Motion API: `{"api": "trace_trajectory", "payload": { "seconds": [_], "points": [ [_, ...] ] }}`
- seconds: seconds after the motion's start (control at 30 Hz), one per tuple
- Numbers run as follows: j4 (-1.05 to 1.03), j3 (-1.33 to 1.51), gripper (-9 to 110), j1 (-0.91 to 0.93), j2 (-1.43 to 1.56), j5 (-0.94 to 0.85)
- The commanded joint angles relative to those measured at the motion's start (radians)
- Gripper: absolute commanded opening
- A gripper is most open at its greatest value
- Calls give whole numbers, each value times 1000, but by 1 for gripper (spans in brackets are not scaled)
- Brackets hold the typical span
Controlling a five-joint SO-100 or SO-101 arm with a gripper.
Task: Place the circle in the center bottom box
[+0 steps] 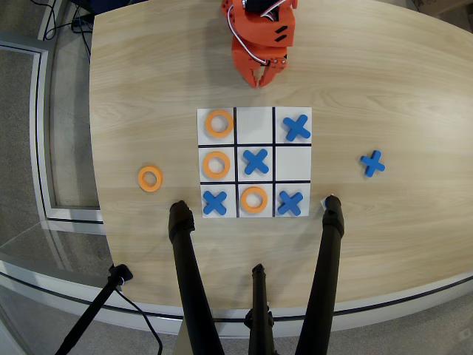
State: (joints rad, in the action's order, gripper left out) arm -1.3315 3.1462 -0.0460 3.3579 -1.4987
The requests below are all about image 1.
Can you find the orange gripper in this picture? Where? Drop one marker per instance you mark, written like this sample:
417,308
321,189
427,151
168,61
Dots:
248,61

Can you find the thin black stand pole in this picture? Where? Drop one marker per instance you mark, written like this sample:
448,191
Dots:
92,310

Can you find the white tic-tac-toe board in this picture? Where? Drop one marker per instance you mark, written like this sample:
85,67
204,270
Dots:
255,125

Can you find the grey glass partition frame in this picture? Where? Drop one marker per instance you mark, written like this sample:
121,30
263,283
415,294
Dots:
38,148

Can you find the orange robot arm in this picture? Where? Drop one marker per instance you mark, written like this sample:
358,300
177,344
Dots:
258,26

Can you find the blue foam cross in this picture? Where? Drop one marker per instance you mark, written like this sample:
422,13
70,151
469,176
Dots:
296,128
255,162
214,202
290,203
372,163

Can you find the small white tag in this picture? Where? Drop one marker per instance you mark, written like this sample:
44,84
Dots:
322,203

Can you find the short black tripod leg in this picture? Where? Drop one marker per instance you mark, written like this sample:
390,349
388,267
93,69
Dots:
259,296

